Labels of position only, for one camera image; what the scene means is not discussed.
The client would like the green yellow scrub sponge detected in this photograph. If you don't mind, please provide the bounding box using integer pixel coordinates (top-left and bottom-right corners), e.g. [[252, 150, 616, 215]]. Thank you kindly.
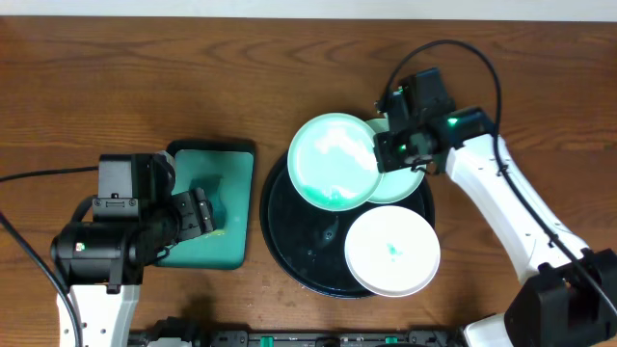
[[190, 174, 227, 233]]

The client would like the mint plate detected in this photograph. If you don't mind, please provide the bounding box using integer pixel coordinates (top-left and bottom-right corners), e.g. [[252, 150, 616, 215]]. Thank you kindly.
[[287, 113, 383, 212], [364, 118, 426, 204]]

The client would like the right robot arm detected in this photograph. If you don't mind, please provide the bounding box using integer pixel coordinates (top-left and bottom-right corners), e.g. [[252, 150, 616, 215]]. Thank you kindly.
[[375, 68, 616, 347]]

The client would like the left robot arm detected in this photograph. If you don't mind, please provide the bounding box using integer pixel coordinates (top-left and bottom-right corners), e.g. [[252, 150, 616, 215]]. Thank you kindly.
[[50, 152, 215, 346]]

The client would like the black rectangular water tray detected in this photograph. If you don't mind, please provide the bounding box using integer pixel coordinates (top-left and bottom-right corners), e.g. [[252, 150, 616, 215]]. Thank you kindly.
[[157, 139, 255, 270]]

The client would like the round black serving tray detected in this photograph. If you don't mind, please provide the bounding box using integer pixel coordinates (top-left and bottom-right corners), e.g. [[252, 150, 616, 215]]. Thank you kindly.
[[259, 157, 435, 299]]

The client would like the white plate with green stain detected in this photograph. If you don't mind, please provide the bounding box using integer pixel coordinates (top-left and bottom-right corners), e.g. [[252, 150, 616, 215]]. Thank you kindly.
[[344, 205, 441, 298]]

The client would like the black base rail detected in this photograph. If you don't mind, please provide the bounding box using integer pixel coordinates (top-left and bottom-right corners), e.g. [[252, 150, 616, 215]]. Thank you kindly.
[[127, 317, 467, 347]]

